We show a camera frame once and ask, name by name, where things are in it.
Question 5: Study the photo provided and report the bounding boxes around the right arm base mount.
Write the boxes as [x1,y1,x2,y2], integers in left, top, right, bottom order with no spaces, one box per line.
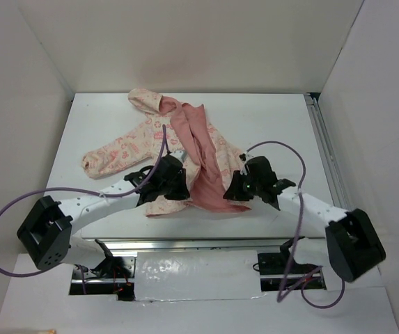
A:
[252,253,316,292]

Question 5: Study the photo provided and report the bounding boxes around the white foil cover panel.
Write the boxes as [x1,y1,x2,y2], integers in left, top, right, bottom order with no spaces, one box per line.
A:
[134,250,263,302]

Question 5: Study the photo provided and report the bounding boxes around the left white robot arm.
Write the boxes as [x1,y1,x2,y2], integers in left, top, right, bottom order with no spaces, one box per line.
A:
[17,150,189,278]

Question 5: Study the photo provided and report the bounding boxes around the pink and cream jacket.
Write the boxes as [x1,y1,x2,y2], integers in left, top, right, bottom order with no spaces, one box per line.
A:
[81,88,250,217]

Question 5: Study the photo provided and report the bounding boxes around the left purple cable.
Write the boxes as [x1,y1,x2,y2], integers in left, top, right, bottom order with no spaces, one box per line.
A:
[0,124,172,296]

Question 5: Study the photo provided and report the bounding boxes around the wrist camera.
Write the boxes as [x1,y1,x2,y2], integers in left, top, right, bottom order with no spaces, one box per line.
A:
[239,152,253,175]
[171,150,188,164]

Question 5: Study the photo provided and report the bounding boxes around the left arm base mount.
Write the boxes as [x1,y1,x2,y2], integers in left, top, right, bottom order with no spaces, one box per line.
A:
[69,256,136,301]

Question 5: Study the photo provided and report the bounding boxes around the front aluminium rail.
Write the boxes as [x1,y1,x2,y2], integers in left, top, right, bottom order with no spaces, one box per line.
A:
[80,237,329,252]

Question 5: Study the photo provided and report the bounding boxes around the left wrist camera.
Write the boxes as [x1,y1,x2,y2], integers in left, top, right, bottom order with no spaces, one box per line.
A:
[171,150,188,164]

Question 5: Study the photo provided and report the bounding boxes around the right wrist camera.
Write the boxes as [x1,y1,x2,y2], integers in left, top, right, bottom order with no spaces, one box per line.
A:
[239,152,253,175]

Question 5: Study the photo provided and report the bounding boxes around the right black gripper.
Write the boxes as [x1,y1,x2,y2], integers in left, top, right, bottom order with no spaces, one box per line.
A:
[224,170,263,201]

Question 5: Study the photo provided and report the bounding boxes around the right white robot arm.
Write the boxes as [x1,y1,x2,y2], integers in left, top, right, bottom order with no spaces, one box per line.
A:
[224,154,386,283]

